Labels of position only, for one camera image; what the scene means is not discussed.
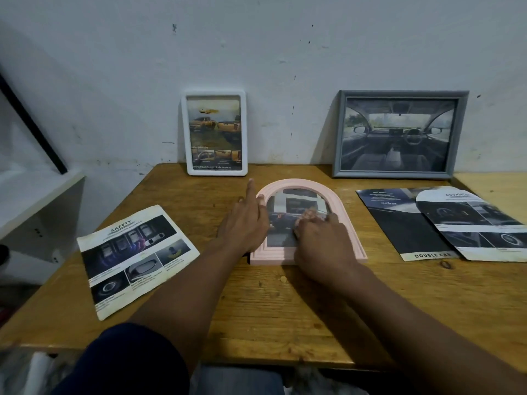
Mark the person's right hand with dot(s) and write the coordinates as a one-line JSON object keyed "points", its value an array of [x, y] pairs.
{"points": [[325, 250]]}

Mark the person's left hand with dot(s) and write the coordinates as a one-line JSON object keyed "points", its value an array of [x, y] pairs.
{"points": [[243, 228]]}

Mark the person's left thumb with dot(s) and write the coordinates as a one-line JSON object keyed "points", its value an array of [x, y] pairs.
{"points": [[263, 205]]}

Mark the person's right fingers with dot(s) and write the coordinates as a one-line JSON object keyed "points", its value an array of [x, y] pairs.
{"points": [[311, 224]]}

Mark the car photo print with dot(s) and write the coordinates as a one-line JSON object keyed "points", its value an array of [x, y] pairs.
{"points": [[282, 232]]}

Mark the pink arched picture frame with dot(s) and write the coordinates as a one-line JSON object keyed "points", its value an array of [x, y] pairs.
{"points": [[350, 242]]}

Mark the person's left forearm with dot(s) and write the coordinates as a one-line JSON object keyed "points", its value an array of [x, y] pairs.
{"points": [[193, 292]]}

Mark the person's right forearm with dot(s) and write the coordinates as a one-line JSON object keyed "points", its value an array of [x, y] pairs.
{"points": [[411, 337]]}

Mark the dark car brochure page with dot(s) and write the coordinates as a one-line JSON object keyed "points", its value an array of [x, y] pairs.
{"points": [[401, 230]]}

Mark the white car brochure page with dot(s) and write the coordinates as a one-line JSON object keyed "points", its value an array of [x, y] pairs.
{"points": [[136, 259]]}

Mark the arch-cut car brochure page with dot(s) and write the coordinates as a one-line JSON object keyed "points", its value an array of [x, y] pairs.
{"points": [[481, 226]]}

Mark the blue jeans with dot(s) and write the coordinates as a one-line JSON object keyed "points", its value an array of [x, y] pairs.
{"points": [[234, 382]]}

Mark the dark blue sleeve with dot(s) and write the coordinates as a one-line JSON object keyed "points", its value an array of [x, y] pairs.
{"points": [[127, 362]]}

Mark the white shelf unit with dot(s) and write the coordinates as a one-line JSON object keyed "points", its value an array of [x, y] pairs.
{"points": [[33, 201]]}

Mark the black bar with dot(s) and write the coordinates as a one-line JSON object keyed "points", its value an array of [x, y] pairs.
{"points": [[35, 129]]}

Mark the white rectangular picture frame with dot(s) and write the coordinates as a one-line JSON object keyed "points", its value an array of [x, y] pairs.
{"points": [[214, 133]]}

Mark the grey rectangular picture frame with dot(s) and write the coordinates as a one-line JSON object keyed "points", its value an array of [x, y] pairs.
{"points": [[397, 133]]}

